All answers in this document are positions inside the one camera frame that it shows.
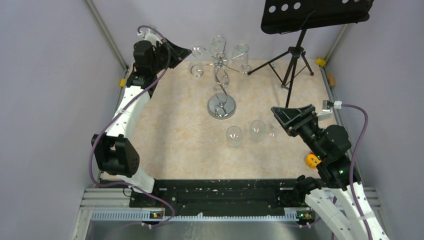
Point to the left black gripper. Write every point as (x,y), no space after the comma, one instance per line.
(177,54)

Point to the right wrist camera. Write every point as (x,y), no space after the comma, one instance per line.
(327,109)

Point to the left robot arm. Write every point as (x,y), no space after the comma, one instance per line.
(113,150)

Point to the aluminium frame post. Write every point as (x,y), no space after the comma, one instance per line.
(104,31)
(340,37)

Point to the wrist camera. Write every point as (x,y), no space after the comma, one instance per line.
(327,109)
(149,33)

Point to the aluminium frame post left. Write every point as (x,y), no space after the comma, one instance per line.
(104,31)

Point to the yellow and red toy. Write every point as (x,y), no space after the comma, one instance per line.
(312,160)

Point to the yellow corner clip right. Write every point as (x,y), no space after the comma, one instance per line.
(321,62)

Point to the white cable duct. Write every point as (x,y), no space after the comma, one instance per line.
(155,216)

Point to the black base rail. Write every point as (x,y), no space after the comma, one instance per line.
(222,197)

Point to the aluminium frame post right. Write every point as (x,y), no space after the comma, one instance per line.
(340,37)

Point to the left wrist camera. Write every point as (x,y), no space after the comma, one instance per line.
(149,33)

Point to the yellow clip left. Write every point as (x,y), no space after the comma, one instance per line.
(122,83)

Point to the brown block on rail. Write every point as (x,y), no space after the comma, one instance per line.
(331,80)

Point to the black music stand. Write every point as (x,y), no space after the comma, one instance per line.
(289,16)

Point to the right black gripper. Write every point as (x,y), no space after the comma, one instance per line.
(284,115)

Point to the chrome wine glass rack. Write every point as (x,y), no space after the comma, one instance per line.
(221,105)

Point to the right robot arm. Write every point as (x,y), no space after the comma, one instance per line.
(348,214)

